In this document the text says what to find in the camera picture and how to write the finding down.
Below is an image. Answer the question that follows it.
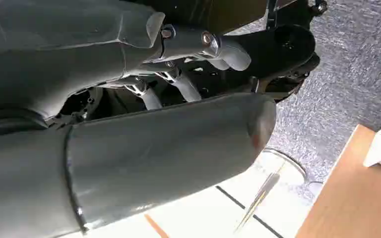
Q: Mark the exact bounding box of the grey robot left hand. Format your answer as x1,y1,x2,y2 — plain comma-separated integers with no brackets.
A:
0,0,277,238

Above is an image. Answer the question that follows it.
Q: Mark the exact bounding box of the brown wooden board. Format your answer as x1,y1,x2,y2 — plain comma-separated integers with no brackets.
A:
295,124,381,238

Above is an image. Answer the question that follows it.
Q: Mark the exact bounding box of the white floor plate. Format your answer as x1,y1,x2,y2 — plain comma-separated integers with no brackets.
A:
59,148,324,238

